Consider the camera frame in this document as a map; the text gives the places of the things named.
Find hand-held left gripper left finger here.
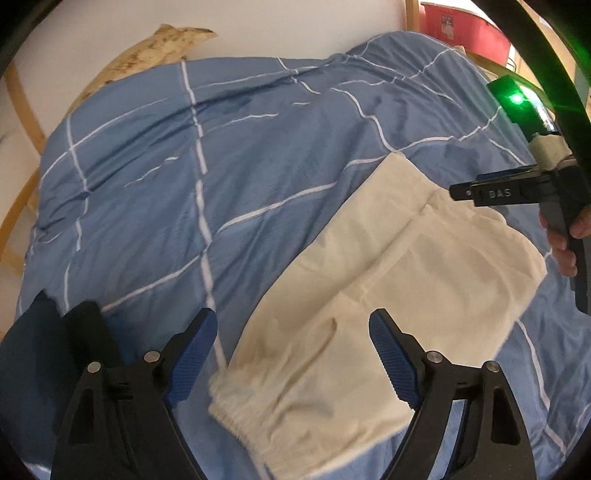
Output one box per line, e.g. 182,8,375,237
50,300,219,480

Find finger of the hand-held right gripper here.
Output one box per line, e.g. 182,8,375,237
475,167,546,182
450,178,552,207

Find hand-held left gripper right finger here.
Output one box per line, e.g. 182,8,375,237
368,308,539,480

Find cream pants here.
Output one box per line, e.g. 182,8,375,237
208,151,549,480

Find person's right hand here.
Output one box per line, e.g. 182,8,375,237
539,209,591,278

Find red storage box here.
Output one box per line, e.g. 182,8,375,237
419,0,514,62

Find dark blue cloth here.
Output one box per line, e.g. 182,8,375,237
0,290,86,464

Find blue checked blanket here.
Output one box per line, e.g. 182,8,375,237
9,30,575,480

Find beige patterned pillow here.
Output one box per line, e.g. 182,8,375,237
65,23,218,117

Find black cable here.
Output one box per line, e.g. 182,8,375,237
475,0,591,160

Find wooden post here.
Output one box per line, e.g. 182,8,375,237
404,0,422,34

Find curved wooden frame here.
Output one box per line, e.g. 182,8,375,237
0,60,48,278

